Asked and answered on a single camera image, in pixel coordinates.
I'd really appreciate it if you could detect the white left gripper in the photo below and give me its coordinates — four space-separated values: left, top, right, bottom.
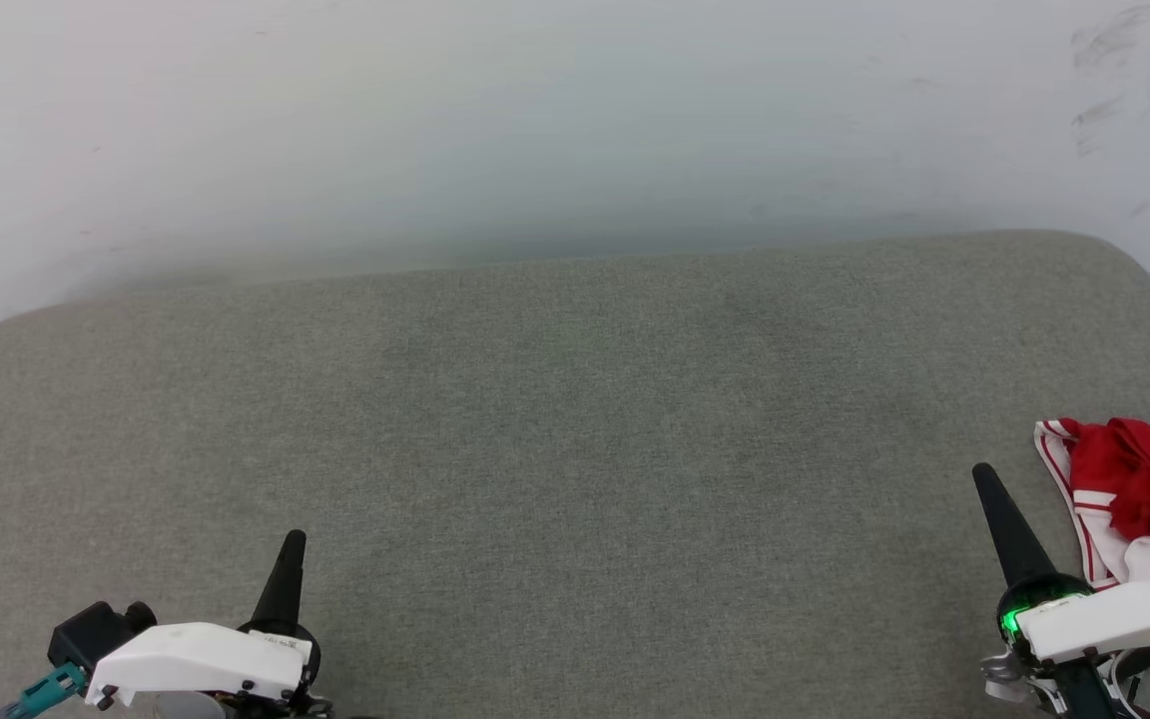
85 529 322 712

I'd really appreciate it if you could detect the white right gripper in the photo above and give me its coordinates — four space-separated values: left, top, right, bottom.
971 461 1150 666

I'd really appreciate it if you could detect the grey fabric sofa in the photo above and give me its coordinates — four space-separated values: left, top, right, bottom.
0 230 1150 719

